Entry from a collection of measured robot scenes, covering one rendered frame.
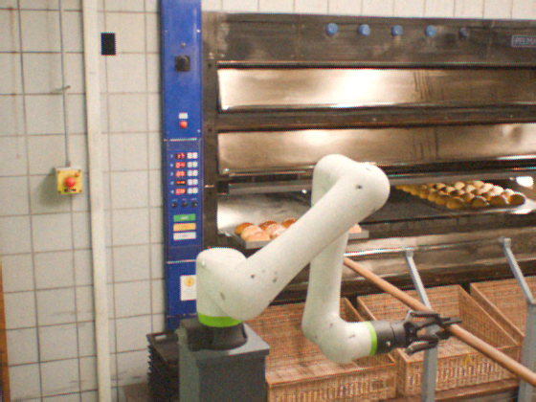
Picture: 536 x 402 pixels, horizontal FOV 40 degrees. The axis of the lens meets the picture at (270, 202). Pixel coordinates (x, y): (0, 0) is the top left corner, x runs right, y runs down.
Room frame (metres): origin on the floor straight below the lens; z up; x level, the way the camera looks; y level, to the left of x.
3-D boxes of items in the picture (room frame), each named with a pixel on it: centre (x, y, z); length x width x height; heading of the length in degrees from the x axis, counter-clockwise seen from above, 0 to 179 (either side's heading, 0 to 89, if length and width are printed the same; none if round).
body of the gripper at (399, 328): (1.92, -0.37, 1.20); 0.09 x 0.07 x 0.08; 111
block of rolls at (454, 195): (3.91, -1.02, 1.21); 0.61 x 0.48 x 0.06; 20
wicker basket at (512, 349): (3.06, -0.74, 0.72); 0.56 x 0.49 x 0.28; 110
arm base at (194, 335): (1.83, 0.18, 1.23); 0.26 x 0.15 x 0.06; 114
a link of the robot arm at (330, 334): (1.86, -0.20, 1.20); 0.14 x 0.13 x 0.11; 111
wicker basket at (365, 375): (2.86, -0.18, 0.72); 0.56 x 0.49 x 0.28; 111
